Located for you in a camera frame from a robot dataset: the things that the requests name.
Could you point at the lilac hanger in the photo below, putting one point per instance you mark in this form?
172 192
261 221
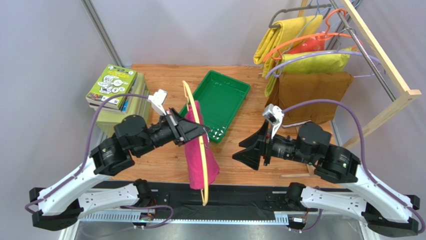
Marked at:
310 55

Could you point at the pink trousers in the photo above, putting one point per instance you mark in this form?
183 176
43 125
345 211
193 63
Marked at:
193 157

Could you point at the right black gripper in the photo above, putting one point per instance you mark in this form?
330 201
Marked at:
265 150

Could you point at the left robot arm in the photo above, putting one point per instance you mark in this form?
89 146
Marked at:
64 203

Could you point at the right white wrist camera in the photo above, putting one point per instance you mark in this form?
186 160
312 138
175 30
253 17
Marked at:
274 115

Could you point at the wooden clothes rack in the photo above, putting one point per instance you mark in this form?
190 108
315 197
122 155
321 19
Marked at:
407 95

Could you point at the yellow trousers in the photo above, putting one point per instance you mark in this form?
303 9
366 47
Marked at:
287 30

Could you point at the aluminium corner post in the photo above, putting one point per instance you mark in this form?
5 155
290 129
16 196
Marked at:
102 32

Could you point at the black base mat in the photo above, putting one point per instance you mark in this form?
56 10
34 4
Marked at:
226 202

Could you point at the grey hanger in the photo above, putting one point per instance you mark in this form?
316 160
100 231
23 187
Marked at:
272 24

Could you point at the metal hanging rail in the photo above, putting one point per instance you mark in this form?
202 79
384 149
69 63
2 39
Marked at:
372 42

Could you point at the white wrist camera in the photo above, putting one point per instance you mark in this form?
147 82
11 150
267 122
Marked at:
156 100
274 115

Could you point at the red orange trousers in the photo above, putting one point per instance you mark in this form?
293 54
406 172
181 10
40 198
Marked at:
312 44

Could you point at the green plastic tray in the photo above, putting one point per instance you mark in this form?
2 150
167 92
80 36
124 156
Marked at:
220 98

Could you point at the lime green trousers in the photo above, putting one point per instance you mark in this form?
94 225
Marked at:
319 64

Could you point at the brown trousers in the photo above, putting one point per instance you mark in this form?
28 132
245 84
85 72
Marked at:
293 88

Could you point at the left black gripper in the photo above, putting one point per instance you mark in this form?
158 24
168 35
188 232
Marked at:
182 129

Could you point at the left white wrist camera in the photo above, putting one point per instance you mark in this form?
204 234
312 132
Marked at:
156 100

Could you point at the orange hanger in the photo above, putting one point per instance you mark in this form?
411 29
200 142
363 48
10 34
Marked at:
275 53

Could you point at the cream yellow hanger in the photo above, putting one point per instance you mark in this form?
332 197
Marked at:
204 192

